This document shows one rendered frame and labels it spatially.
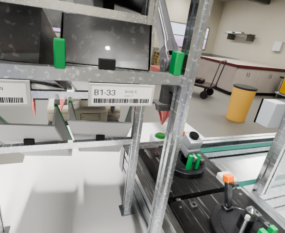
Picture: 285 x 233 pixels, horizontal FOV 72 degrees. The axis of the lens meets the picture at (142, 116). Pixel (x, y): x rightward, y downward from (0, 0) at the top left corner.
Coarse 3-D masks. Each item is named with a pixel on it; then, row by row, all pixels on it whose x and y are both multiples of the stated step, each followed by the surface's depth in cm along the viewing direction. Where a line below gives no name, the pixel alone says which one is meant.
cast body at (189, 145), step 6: (192, 132) 61; (186, 138) 61; (192, 138) 60; (198, 138) 61; (186, 144) 61; (192, 144) 59; (198, 144) 60; (186, 150) 61; (192, 150) 60; (198, 150) 61; (186, 156) 61
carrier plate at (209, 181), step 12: (144, 156) 69; (204, 156) 74; (156, 168) 63; (216, 168) 67; (156, 180) 59; (180, 180) 59; (192, 180) 60; (204, 180) 61; (216, 180) 62; (180, 192) 55; (192, 192) 55; (204, 192) 57; (216, 192) 59
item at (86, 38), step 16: (64, 16) 27; (80, 16) 28; (64, 32) 27; (80, 32) 28; (96, 32) 28; (112, 32) 29; (128, 32) 29; (144, 32) 30; (80, 48) 28; (96, 48) 28; (112, 48) 29; (128, 48) 29; (144, 48) 30; (96, 64) 28; (128, 64) 29; (144, 64) 30
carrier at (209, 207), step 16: (240, 192) 58; (176, 208) 49; (208, 208) 51; (224, 208) 48; (240, 208) 49; (256, 208) 53; (192, 224) 46; (208, 224) 46; (224, 224) 44; (240, 224) 43; (256, 224) 45; (272, 224) 48
